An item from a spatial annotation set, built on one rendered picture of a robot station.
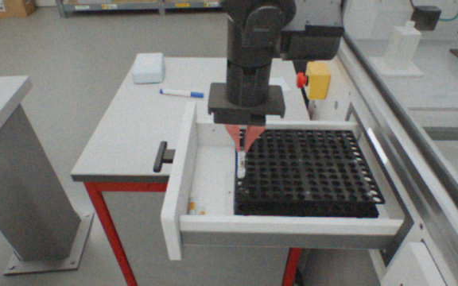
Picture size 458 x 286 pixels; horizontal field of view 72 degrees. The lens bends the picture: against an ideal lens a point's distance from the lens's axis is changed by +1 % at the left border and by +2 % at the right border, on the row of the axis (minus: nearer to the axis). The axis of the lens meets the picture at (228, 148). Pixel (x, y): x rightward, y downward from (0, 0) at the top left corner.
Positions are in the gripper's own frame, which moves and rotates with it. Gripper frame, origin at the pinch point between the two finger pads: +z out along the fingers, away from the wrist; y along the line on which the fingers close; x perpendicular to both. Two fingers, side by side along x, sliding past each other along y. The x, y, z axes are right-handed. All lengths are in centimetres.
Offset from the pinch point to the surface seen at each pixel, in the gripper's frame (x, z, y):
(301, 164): -1.5, 4.7, -10.3
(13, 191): -32, 53, 76
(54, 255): -32, 94, 74
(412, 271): 17.5, 3.3, -20.3
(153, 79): -53, 19, 28
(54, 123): -132, 101, 122
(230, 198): 2.1, 10.2, 1.4
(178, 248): 12.3, 9.6, 8.7
